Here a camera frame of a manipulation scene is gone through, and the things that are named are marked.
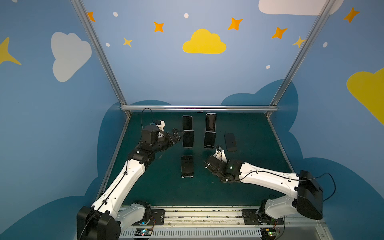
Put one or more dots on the back horizontal aluminium bar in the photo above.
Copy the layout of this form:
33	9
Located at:
200	108

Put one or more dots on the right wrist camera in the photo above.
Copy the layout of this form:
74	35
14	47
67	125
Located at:
220	154

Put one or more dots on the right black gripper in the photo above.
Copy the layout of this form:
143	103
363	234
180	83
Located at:
214	165

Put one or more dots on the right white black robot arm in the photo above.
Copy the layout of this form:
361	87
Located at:
302	193

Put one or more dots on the aluminium frame post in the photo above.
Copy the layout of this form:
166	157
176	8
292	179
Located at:
88	26
305	48

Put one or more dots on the right green circuit board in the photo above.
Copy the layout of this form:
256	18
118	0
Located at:
269	234

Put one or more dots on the left green circuit board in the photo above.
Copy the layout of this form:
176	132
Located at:
143	232

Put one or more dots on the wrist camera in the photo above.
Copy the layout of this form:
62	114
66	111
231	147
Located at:
220	154
160	124

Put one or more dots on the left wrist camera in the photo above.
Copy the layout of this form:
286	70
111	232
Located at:
160	124

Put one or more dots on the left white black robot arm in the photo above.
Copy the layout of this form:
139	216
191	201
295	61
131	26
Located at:
103	220

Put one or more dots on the left aluminium frame post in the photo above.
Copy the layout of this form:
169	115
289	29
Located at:
88	26

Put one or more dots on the back left phone purple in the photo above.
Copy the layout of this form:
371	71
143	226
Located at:
187	123

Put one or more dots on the phone dark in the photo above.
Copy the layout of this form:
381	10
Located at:
187	166
209	140
188	138

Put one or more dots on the phone white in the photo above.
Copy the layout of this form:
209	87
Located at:
230	141

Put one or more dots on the green circuit board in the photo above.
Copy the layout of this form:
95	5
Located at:
143	232
269	234

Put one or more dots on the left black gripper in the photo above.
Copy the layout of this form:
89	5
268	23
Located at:
172	136

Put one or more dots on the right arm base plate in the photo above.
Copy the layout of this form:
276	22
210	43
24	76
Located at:
253	217

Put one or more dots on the aluminium mounting rail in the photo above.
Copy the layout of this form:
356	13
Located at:
224	223

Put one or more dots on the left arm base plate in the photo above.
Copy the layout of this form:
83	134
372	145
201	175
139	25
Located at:
155	217

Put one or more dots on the right aluminium frame post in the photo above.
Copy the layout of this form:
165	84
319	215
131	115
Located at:
305	48

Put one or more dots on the back right phone silver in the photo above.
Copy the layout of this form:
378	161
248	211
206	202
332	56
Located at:
211	119

